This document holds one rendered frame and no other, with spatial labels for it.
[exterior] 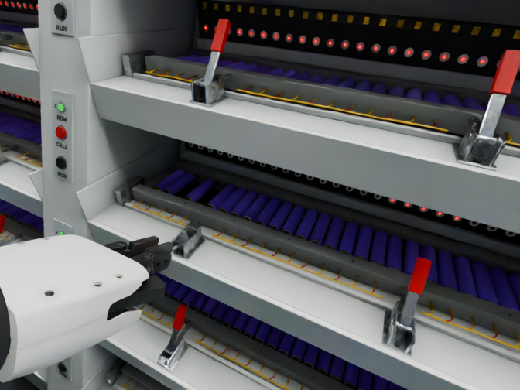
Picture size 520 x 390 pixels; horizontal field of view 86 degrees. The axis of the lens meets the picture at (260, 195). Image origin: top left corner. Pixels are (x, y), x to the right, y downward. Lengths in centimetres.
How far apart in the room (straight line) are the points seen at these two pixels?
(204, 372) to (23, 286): 33
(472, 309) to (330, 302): 15
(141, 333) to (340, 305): 33
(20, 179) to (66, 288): 42
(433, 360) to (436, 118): 24
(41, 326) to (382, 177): 27
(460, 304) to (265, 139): 27
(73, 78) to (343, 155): 35
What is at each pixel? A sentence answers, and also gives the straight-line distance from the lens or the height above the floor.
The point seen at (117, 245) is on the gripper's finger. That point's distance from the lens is 31.
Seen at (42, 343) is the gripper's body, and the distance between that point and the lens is 22.
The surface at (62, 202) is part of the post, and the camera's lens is 51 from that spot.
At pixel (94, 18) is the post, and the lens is 44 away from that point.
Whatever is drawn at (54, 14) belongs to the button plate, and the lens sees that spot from 49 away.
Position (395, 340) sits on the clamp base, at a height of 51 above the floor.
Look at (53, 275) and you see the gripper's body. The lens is 23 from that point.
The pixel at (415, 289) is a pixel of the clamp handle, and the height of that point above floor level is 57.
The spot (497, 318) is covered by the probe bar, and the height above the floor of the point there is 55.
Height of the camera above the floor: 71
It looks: 17 degrees down
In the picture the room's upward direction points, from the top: 12 degrees clockwise
